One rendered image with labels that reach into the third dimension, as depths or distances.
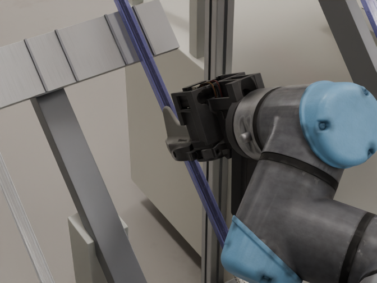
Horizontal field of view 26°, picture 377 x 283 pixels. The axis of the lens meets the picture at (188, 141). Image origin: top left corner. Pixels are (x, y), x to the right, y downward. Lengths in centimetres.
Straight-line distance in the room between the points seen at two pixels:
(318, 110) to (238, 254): 14
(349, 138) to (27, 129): 195
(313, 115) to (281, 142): 4
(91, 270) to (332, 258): 46
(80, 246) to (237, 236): 40
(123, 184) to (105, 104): 40
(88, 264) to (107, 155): 139
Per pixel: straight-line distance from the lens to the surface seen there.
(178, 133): 96
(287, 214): 70
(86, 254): 107
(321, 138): 70
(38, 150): 250
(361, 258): 69
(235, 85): 83
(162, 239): 218
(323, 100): 70
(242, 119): 80
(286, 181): 71
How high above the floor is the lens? 156
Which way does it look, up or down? 39 degrees down
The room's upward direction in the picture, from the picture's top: straight up
